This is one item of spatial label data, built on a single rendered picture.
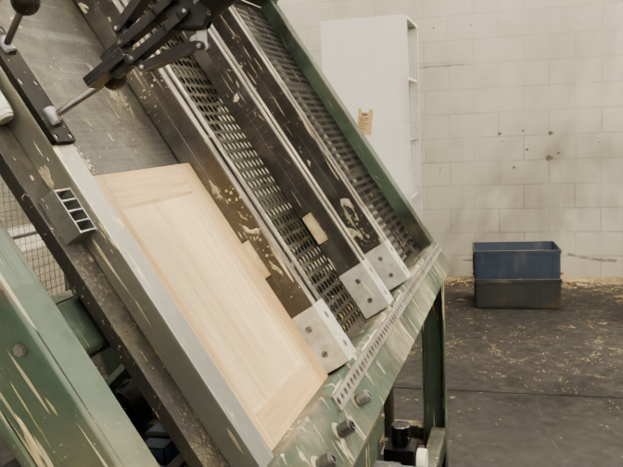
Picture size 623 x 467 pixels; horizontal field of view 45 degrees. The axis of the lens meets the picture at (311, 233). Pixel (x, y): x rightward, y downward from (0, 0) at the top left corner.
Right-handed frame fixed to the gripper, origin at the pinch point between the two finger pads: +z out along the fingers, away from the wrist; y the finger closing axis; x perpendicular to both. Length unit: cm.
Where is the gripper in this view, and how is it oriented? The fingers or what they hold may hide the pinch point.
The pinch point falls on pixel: (108, 68)
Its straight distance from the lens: 107.2
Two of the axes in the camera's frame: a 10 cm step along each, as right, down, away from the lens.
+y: 5.5, 8.4, -0.2
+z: -7.9, 5.3, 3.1
